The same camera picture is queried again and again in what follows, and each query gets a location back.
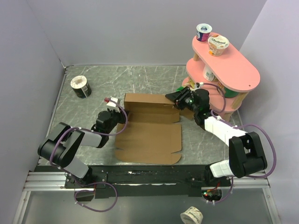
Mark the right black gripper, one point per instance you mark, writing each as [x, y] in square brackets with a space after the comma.
[175, 97]

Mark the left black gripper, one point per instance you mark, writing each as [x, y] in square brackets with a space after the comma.
[121, 114]

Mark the brown cardboard box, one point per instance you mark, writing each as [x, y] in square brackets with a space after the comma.
[153, 134]

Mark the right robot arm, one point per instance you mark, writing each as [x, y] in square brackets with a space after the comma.
[246, 154]

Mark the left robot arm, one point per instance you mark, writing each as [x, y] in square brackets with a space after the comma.
[61, 145]

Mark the green chips bag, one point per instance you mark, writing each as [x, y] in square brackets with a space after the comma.
[180, 88]

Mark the white cup middle shelf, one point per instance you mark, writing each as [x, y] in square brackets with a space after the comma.
[209, 75]

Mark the black-label yogurt cup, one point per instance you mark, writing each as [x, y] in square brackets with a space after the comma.
[81, 86]

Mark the green cup middle shelf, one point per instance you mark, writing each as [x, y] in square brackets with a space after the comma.
[227, 92]

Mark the pink three-tier shelf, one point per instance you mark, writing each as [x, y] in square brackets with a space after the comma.
[232, 70]

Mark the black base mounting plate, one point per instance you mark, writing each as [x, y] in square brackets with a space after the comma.
[146, 180]

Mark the orange Chobani yogurt cup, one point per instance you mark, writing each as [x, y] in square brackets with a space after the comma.
[217, 44]

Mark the yogurt cup bottom edge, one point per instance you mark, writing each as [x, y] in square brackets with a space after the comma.
[192, 216]

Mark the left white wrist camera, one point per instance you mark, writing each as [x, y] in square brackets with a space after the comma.
[112, 104]

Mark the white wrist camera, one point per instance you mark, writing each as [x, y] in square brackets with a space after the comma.
[198, 85]
[112, 104]

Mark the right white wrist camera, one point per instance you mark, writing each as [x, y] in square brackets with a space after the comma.
[198, 85]

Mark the aluminium rail frame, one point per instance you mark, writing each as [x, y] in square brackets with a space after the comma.
[45, 201]

